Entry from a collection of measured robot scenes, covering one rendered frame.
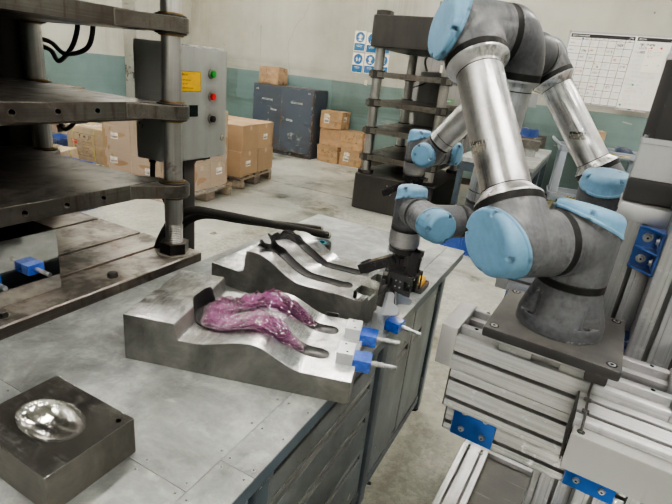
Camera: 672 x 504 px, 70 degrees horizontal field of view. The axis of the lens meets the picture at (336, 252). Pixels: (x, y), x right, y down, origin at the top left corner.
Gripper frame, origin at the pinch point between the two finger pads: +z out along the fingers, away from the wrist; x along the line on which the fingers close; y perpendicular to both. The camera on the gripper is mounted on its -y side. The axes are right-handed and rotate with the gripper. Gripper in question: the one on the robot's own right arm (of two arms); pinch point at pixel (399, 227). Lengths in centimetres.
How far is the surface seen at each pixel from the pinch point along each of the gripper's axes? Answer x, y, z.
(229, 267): -62, -22, 7
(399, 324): -51, 30, 8
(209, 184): 177, -318, 74
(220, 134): -23, -72, -23
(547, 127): 584, -91, -8
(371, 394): -39, 19, 43
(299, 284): -59, 2, 4
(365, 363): -76, 35, 6
